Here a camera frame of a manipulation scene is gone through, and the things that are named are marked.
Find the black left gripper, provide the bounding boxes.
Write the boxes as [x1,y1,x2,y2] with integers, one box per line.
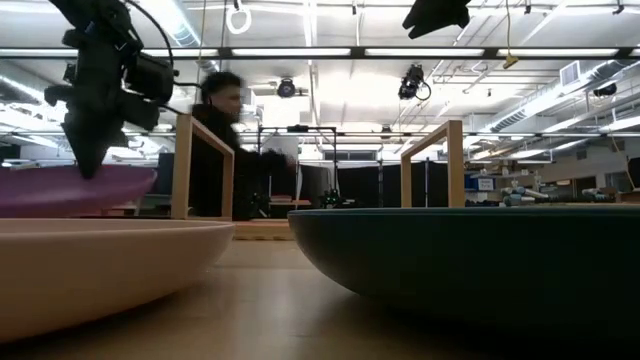
[43,27,162,180]

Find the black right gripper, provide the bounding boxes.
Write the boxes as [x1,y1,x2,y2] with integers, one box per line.
[402,0,472,40]

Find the purple plate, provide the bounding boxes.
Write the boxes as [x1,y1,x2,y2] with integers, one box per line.
[0,164,159,219]

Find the pale pink plate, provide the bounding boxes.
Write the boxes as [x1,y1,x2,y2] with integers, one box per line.
[0,218,236,344]

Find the large dark teal plate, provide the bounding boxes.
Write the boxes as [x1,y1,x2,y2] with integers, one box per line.
[287,206,640,346]

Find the light wooden slatted shelf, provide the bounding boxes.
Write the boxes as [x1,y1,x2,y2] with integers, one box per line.
[170,113,466,242]

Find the yellow hanging hook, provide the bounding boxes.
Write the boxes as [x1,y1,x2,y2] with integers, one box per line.
[502,0,520,70]

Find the person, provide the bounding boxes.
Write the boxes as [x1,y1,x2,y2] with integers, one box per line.
[188,71,299,221]

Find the blue storage bin with label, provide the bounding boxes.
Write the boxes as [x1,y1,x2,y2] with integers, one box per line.
[464,172,497,192]

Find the black partition curtain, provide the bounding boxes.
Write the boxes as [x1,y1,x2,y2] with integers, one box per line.
[299,160,466,209]

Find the white board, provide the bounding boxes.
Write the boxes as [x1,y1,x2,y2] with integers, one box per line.
[264,136,301,167]

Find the grey rolled tubes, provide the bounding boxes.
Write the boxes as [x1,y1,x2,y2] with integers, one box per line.
[501,186,550,207]

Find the black ceiling spotlight with cable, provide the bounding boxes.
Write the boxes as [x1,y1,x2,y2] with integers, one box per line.
[397,63,433,102]

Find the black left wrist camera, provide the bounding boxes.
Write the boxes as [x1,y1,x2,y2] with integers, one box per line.
[123,52,176,104]

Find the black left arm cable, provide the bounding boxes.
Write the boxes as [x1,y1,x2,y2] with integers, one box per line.
[122,0,176,66]

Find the round black ceiling camera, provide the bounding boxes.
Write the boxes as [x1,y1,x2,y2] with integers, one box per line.
[276,77,298,99]

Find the yellow hanging rope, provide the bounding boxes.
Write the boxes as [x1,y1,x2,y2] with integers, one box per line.
[197,0,208,74]

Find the black background frame stand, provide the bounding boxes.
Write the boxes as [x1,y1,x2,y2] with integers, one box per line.
[257,124,339,211]

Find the white cable ring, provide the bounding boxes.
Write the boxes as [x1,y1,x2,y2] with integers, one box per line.
[225,0,253,36]

